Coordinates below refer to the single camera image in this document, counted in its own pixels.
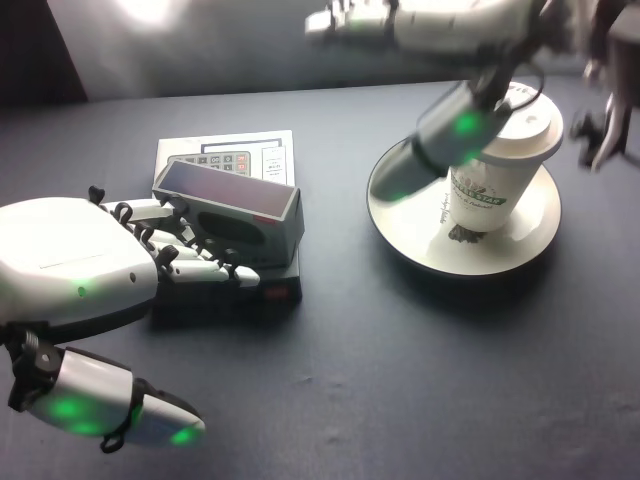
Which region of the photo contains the white plate with dark rim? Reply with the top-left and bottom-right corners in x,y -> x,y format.
367,137 -> 562,277

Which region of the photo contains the dark grey rectangular box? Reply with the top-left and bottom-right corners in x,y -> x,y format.
151,158 -> 306,269

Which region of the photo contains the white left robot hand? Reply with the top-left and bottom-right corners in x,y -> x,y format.
0,185 -> 261,454

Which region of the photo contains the white calculator box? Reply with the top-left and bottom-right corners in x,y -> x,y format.
149,130 -> 305,331

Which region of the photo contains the white cup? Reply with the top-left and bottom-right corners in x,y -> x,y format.
446,79 -> 565,234

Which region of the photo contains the grey table cloth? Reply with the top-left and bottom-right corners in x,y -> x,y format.
0,79 -> 640,480

